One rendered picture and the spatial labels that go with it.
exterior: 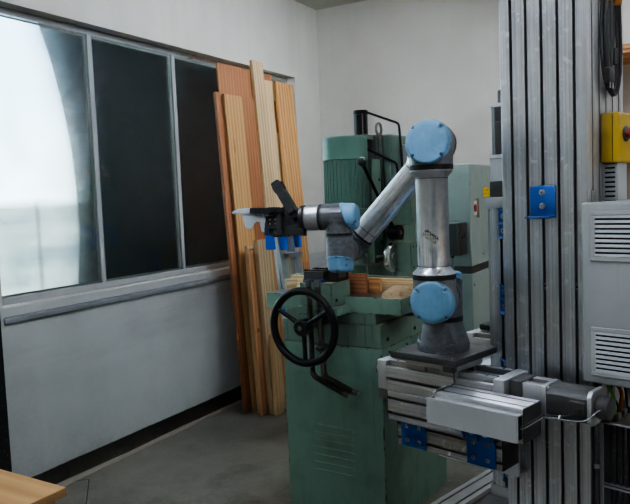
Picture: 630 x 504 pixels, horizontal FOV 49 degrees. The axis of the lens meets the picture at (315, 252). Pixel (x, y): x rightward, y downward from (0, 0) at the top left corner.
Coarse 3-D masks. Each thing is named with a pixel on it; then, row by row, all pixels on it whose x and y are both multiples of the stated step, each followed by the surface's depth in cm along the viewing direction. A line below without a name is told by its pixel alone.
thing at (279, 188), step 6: (276, 180) 198; (276, 186) 198; (282, 186) 199; (276, 192) 198; (282, 192) 197; (282, 198) 197; (288, 198) 197; (282, 204) 197; (288, 204) 196; (294, 204) 199; (288, 210) 196; (294, 210) 196
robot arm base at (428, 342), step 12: (432, 324) 196; (444, 324) 195; (456, 324) 196; (420, 336) 202; (432, 336) 195; (444, 336) 194; (456, 336) 195; (420, 348) 198; (432, 348) 195; (444, 348) 194; (456, 348) 194; (468, 348) 197
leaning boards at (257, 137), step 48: (240, 96) 424; (288, 96) 470; (240, 144) 416; (288, 144) 466; (240, 192) 414; (288, 192) 462; (240, 240) 411; (240, 288) 414; (240, 336) 412; (240, 384) 412
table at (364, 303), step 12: (276, 300) 276; (288, 300) 272; (300, 300) 269; (348, 300) 257; (360, 300) 254; (372, 300) 252; (384, 300) 249; (396, 300) 246; (408, 300) 250; (300, 312) 258; (312, 312) 255; (336, 312) 249; (348, 312) 256; (360, 312) 255; (372, 312) 252; (384, 312) 249; (396, 312) 247; (408, 312) 251
